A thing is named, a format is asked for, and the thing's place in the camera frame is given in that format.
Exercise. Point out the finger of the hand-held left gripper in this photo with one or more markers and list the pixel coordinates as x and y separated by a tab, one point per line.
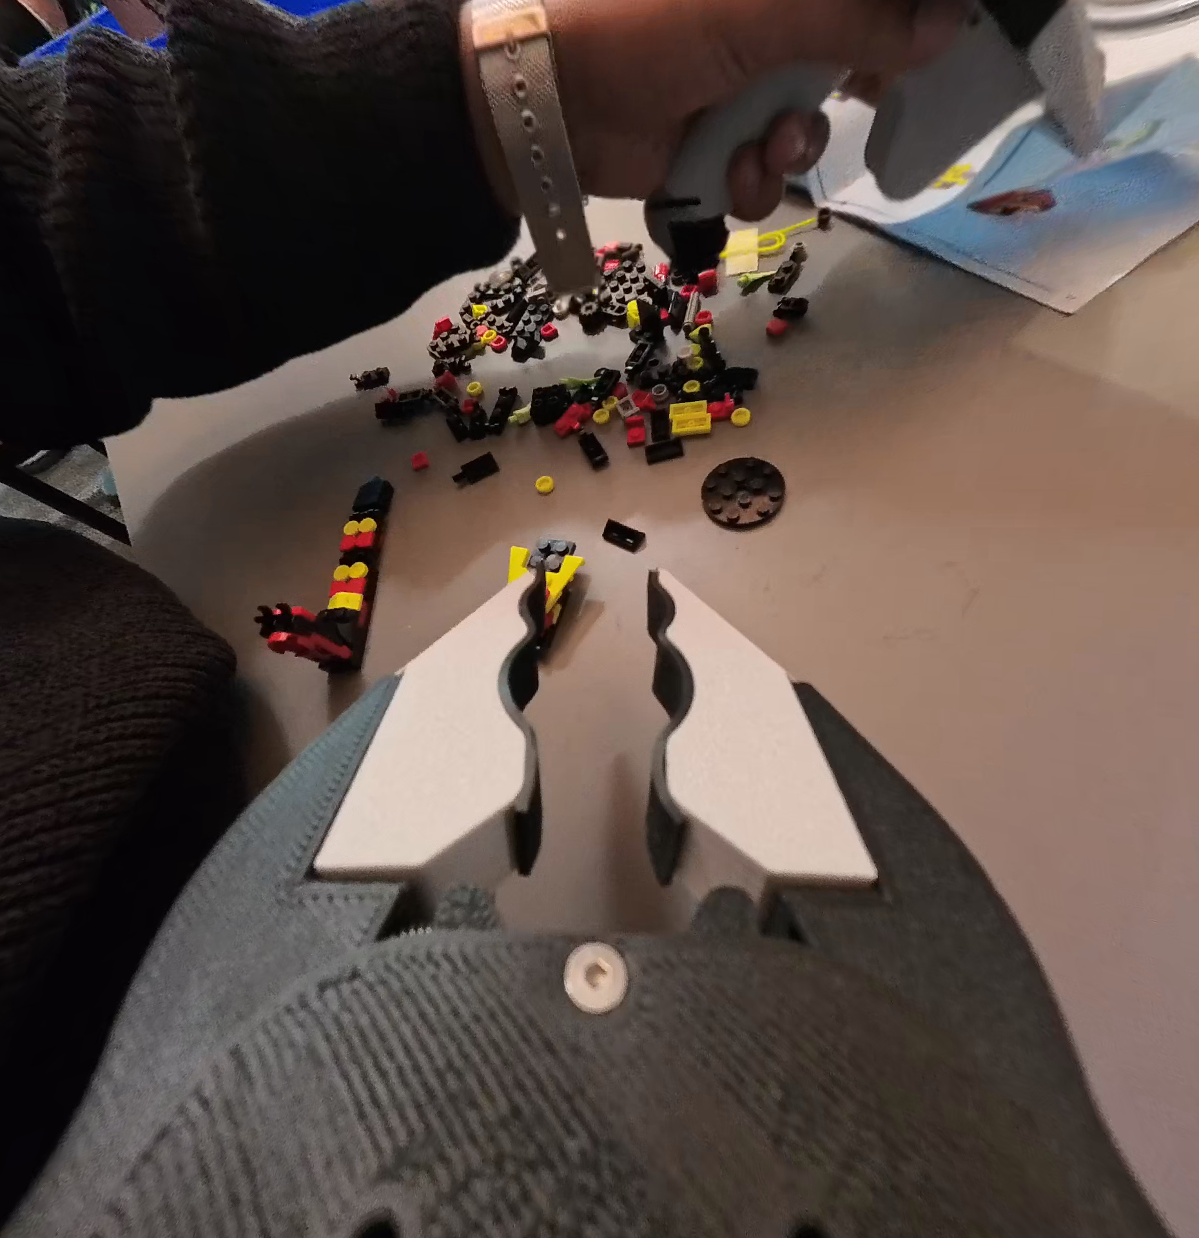
938	126
1073	68

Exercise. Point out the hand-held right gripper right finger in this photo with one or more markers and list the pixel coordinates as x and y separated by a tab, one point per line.
754	774

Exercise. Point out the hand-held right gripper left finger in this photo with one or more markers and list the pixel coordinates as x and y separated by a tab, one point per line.
435	765

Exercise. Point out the lego instruction booklet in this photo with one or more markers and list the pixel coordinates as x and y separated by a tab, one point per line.
1092	223

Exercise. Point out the long black lego assembly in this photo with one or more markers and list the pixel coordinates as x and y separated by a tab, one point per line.
352	571

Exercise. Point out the small yellow red lego assembly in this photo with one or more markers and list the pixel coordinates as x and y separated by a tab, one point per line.
559	571

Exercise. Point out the person's left forearm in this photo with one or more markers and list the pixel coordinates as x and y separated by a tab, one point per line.
222	193

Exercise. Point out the lime lego claw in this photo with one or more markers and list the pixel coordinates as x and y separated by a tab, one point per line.
754	282

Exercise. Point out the black lego bar piece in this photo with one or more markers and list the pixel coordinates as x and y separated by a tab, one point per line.
785	276

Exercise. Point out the black rounded lego piece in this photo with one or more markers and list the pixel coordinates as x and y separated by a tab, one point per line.
791	307

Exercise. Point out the pile of loose lego pieces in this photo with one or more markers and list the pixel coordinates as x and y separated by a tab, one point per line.
599	339

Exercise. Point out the small black lego tile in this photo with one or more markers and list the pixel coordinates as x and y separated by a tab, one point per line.
623	534

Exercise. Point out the black round lego plate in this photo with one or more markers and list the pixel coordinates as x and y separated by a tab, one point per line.
743	491

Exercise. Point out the black lego clip piece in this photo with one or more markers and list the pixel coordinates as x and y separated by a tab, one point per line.
476	470

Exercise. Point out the person's left hand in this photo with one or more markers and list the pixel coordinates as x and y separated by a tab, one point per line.
706	59

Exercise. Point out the white monitor stand base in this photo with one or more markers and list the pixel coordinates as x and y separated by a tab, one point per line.
1160	18

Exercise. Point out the grey wristwatch band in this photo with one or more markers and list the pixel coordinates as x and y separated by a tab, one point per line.
532	126

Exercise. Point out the black metal bar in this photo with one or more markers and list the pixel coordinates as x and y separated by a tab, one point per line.
58	503

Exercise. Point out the blue plastic bin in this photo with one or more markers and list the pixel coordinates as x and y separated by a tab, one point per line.
87	39

